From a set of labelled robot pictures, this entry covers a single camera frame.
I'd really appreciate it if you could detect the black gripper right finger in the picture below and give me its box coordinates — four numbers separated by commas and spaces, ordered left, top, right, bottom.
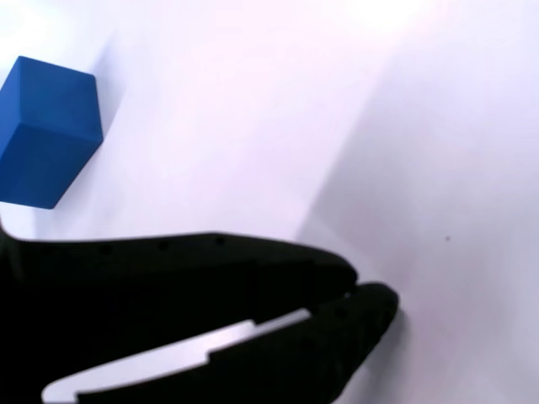
75, 282, 400, 404

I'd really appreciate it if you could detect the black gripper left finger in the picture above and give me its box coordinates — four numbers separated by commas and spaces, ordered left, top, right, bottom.
0, 226, 360, 404

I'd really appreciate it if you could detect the blue cube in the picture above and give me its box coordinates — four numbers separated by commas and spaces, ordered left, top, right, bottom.
0, 56, 104, 210

